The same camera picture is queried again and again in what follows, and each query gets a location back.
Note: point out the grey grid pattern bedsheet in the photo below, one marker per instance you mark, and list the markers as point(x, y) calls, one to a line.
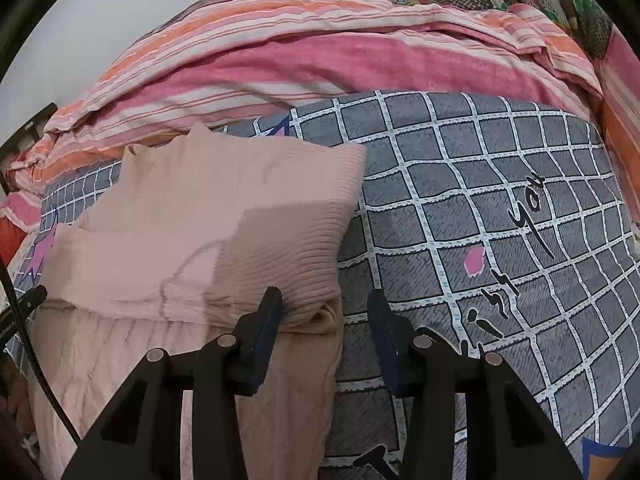
point(498, 224)

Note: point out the dark wooden bed headboard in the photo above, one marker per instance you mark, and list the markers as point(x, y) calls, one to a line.
point(21, 140)

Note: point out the pink orange striped quilt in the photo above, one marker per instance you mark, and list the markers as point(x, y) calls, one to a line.
point(231, 60)

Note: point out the pink ribbed knit garment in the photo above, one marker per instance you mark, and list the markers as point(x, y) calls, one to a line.
point(178, 249)

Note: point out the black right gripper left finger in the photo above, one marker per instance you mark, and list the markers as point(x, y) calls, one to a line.
point(137, 435)

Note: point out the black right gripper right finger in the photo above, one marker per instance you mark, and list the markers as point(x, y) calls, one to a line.
point(508, 434)

